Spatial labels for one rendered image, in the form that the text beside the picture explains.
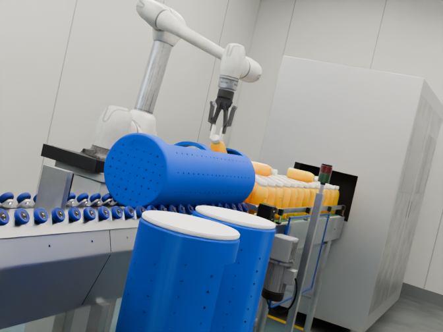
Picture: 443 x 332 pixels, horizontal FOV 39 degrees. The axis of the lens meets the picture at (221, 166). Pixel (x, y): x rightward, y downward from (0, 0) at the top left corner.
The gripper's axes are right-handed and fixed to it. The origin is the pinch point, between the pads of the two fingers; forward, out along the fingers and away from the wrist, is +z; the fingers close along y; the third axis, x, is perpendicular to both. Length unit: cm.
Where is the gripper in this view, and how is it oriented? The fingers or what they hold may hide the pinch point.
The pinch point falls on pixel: (217, 133)
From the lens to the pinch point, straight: 285.3
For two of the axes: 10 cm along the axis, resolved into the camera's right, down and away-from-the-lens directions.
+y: 8.8, 2.2, -4.1
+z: -2.1, 9.8, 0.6
